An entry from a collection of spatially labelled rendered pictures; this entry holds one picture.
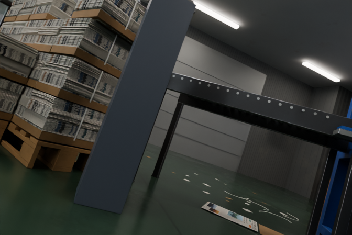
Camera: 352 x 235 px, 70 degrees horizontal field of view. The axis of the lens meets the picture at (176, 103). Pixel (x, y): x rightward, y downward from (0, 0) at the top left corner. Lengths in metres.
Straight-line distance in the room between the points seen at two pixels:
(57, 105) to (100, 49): 0.39
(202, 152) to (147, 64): 5.88
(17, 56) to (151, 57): 0.89
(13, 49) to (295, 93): 7.87
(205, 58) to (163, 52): 5.81
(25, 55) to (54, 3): 0.46
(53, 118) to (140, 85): 0.53
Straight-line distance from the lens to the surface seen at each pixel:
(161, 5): 1.21
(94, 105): 1.52
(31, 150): 1.46
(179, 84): 1.73
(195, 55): 6.85
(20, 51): 1.76
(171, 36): 1.18
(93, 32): 1.49
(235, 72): 7.33
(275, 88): 8.15
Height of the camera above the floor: 0.39
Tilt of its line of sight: 7 degrees up
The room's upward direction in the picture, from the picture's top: 19 degrees clockwise
